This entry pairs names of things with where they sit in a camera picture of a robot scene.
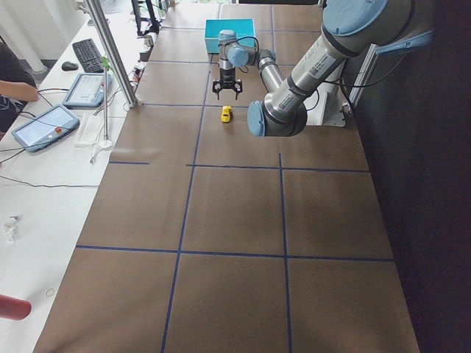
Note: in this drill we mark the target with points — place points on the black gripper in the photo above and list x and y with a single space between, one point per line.
227 76

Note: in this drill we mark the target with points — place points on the yellow beetle toy car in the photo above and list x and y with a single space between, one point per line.
226 114

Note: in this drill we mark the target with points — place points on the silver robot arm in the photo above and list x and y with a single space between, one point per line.
348 27

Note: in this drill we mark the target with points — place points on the small metal cup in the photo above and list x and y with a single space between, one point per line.
149 40

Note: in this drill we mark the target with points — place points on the upper blue teach pendant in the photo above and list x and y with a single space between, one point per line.
86 92

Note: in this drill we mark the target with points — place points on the blue teach pendant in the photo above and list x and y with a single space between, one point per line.
46 129
86 92

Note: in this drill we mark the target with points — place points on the black keyboard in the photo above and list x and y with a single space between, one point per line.
88 55

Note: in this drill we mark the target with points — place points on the black computer mouse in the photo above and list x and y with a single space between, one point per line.
69 66

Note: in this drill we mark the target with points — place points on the lower blue teach pendant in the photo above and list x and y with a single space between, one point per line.
46 129

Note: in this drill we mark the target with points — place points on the seated person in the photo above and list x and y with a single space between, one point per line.
18 87

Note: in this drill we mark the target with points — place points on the red fire extinguisher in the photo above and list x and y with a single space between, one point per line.
13 308

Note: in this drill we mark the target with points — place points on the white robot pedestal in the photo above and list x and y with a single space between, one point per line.
325 106

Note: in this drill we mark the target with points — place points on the green handled reacher grabber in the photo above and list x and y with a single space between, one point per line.
106 143

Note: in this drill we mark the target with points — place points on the aluminium frame post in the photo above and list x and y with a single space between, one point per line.
94 9

